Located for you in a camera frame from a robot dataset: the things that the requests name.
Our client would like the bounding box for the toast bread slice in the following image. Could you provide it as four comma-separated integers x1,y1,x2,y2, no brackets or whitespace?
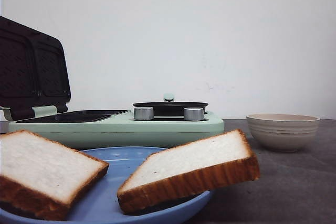
1,130,109,221
117,129,260,214

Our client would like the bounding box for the beige ribbed bowl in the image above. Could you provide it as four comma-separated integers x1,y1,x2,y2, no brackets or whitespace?
246,114,320,152

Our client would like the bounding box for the breakfast maker hinged lid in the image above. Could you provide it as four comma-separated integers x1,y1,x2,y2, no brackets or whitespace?
1,17,71,121

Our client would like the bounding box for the mint green breakfast maker base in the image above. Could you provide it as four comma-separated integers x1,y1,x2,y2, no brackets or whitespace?
8,111,224,150

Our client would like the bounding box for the black round frying pan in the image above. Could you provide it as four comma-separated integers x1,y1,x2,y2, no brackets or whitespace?
133,100,208,117

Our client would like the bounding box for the right silver control knob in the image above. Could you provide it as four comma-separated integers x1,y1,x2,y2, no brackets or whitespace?
184,107,204,121

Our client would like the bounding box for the silver control knob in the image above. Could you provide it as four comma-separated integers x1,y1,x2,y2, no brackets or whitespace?
184,107,204,121
134,106,154,121

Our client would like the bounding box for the left silver control knob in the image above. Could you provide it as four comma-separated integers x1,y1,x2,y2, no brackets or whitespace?
134,106,154,121

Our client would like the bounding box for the blue round plate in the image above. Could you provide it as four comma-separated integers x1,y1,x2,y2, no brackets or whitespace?
0,146,214,224

